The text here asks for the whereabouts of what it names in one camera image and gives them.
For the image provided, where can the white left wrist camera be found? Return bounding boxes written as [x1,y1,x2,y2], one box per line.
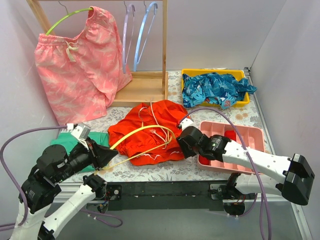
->
[66,123,91,145]

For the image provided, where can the red folded cloth in tray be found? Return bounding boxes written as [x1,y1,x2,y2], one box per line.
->
[198,155,211,166]

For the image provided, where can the yellow plastic bin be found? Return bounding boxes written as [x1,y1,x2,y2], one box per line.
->
[181,68,251,108]

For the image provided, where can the pink patterned shorts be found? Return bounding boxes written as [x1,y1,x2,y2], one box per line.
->
[34,6,133,125]

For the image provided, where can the green folded cloth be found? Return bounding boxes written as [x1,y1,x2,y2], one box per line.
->
[50,132,109,173]

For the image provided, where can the pink plastic organizer tray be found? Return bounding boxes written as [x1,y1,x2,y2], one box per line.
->
[196,121,265,175]

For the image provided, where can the wooden clothes rack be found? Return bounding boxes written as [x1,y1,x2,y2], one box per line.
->
[27,0,169,107]

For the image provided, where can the green hanger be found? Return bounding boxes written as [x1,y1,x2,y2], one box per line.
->
[45,0,94,36]

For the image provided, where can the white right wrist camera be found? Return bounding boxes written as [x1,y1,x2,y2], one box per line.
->
[177,118,195,131]

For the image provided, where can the light blue hanger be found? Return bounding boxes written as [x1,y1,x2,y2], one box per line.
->
[133,1,159,72]

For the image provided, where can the lilac hanger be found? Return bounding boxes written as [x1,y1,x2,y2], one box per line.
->
[122,1,136,74]

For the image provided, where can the blue patterned shorts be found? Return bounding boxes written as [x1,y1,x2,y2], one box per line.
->
[182,72,257,109]

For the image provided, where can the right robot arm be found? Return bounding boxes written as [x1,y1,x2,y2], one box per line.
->
[176,126,315,206]

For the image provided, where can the yellow hanger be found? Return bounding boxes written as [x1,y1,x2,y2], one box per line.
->
[93,106,174,173]

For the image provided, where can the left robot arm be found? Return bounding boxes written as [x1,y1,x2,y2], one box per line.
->
[10,139,118,240]

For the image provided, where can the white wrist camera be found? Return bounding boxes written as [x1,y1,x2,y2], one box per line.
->
[177,118,195,131]
[66,123,91,145]

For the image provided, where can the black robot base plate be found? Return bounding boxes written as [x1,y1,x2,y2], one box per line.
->
[77,180,247,217]

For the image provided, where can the orange shorts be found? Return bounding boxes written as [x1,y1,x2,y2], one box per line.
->
[107,99,192,167]

